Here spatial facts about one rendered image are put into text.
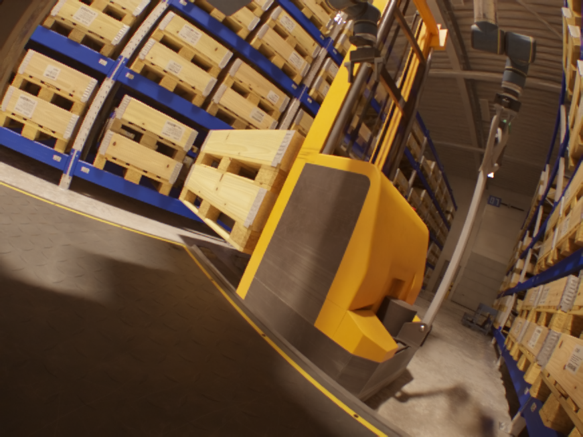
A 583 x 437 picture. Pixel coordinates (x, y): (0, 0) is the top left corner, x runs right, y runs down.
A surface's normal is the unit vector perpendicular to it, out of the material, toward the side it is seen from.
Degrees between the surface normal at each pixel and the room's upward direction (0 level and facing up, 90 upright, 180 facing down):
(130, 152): 90
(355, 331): 90
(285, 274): 90
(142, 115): 90
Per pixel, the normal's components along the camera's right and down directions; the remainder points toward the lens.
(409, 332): -0.66, -0.29
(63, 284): 0.41, -0.91
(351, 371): -0.02, 0.00
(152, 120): 0.62, 0.29
